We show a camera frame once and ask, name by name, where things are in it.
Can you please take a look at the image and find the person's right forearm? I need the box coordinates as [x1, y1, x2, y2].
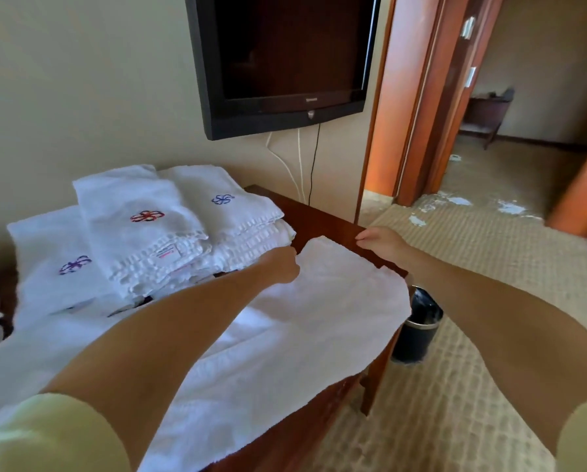
[401, 250, 587, 458]

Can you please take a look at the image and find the large plain white towel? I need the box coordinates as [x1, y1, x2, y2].
[0, 236, 413, 472]

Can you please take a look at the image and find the person's left hand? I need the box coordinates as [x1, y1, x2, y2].
[258, 246, 301, 285]

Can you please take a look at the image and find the dark wooden table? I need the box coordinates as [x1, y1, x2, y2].
[0, 185, 412, 472]

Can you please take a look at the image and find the wooden door frame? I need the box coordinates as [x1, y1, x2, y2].
[355, 0, 505, 226]

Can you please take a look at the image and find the folded towel with purple flower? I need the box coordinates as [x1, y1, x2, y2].
[6, 205, 127, 320]

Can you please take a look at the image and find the black waste bin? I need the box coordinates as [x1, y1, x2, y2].
[391, 285, 445, 365]

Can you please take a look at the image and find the person's right hand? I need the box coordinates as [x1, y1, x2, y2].
[355, 227, 415, 269]

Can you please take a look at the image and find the folded towel with red flower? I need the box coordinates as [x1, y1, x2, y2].
[72, 164, 213, 299]

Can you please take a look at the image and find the folded towel with blue flower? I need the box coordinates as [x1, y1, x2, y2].
[158, 164, 297, 272]

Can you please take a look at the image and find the white cable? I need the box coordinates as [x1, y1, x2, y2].
[296, 128, 308, 202]
[265, 131, 304, 202]

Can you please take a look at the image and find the dark wooden luggage bench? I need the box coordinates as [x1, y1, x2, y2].
[459, 87, 515, 151]

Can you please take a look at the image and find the black wall-mounted television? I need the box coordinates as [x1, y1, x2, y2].
[184, 0, 383, 141]

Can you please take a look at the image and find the wooden door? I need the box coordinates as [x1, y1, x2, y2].
[546, 140, 587, 239]

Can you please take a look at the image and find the black cable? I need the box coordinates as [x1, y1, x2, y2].
[307, 124, 322, 204]

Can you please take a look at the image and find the person's left forearm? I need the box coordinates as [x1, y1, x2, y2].
[42, 259, 280, 467]

